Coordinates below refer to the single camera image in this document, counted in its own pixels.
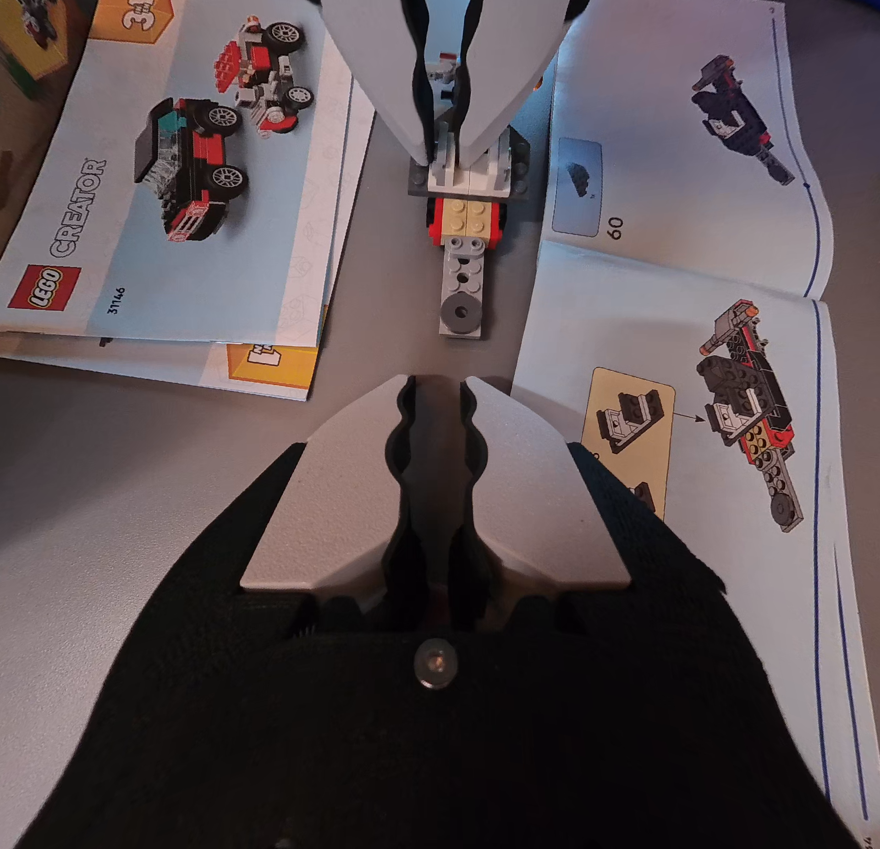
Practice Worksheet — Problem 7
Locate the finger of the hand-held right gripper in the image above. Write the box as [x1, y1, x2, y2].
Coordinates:
[313, 0, 442, 168]
[454, 0, 580, 168]

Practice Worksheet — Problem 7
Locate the open instruction booklet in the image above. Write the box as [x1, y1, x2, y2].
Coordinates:
[512, 0, 880, 836]

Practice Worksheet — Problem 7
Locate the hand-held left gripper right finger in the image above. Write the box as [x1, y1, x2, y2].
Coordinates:
[450, 376, 632, 631]

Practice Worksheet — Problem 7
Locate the red grey lego model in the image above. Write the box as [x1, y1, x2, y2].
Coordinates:
[407, 51, 532, 341]

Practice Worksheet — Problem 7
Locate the closed instruction booklet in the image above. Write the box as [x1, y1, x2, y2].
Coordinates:
[0, 0, 355, 348]

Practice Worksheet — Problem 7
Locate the lego box with truck picture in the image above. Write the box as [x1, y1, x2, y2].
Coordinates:
[0, 0, 90, 245]

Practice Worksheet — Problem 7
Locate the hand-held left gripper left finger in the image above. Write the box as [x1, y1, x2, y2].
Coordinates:
[239, 375, 429, 631]

